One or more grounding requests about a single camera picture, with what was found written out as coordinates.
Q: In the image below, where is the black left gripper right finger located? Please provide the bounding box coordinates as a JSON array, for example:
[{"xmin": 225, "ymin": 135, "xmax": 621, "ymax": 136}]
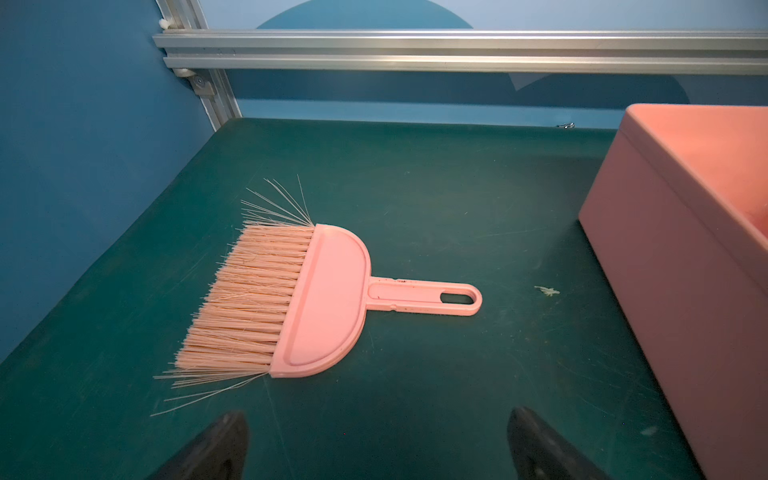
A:
[{"xmin": 507, "ymin": 406, "xmax": 610, "ymax": 480}]

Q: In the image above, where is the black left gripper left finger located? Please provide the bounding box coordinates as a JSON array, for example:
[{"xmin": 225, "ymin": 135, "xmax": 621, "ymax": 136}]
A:
[{"xmin": 148, "ymin": 410, "xmax": 249, "ymax": 480}]

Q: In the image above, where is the pink plastic storage box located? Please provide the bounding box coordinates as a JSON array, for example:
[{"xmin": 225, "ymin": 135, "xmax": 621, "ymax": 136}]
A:
[{"xmin": 578, "ymin": 104, "xmax": 767, "ymax": 479}]

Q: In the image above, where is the pink hand brush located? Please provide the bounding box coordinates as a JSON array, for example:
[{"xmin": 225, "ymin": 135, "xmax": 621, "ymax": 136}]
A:
[{"xmin": 163, "ymin": 180, "xmax": 482, "ymax": 411}]

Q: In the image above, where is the aluminium left corner post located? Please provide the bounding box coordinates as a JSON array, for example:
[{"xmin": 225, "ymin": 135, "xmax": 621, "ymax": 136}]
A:
[{"xmin": 155, "ymin": 0, "xmax": 242, "ymax": 131}]

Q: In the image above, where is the aluminium back frame rail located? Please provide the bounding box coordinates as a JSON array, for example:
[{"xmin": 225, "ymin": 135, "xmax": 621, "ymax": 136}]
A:
[{"xmin": 153, "ymin": 29, "xmax": 767, "ymax": 76}]

